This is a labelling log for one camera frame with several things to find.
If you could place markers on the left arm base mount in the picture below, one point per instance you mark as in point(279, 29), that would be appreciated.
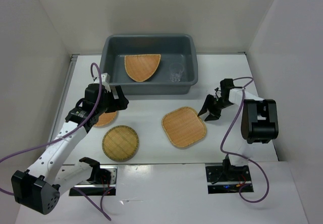
point(107, 179)

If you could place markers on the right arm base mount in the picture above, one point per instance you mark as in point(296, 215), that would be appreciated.
point(220, 181)

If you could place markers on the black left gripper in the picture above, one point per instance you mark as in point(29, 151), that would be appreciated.
point(122, 101)

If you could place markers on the grey plastic bin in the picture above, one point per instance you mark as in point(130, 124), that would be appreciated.
point(173, 48)

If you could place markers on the square woven tray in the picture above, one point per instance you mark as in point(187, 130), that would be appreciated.
point(183, 127)

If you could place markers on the aluminium table edge rail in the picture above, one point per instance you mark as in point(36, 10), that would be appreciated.
point(64, 94)

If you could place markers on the round tan woven tray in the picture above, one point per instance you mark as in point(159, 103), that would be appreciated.
point(105, 119)

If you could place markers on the triangular woven tray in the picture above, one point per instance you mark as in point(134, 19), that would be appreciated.
point(141, 67)

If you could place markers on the clear plastic cup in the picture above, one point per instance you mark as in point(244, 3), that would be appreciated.
point(176, 71)

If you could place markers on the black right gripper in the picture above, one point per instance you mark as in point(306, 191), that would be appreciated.
point(209, 100)

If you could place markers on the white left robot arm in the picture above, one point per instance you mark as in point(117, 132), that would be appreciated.
point(41, 185)

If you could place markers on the round green-rimmed bamboo tray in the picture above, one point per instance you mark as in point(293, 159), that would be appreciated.
point(120, 143)

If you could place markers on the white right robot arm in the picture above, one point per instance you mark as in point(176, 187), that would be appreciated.
point(259, 121)

